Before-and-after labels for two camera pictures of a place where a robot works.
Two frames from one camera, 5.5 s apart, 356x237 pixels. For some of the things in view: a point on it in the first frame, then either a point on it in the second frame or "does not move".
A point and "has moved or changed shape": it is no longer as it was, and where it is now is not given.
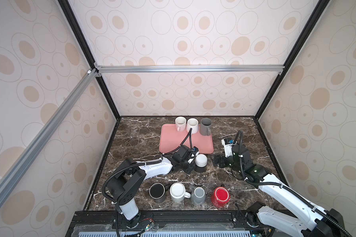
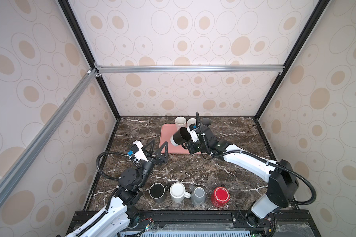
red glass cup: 220,196 does not move
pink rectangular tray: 203,143 has moved or changed shape
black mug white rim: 157,192 does not move
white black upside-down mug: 200,163 → 181,136
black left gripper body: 186,167 → 146,168
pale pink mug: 180,122 does not move
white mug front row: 178,192 does not move
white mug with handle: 193,123 does not move
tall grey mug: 205,127 does not move
